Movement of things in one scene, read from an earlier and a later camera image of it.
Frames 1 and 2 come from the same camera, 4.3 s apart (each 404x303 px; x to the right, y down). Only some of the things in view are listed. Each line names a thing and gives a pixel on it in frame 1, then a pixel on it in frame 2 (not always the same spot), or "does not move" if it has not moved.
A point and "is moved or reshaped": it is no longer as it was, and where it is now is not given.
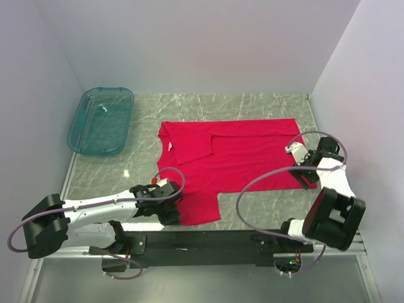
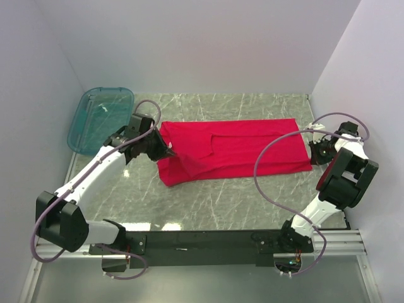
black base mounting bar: [202, 248] does not move
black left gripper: [172, 218] → [163, 150]
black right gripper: [297, 174] → [315, 158]
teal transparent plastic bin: [100, 122] does not move
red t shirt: [212, 156] is moved or reshaped
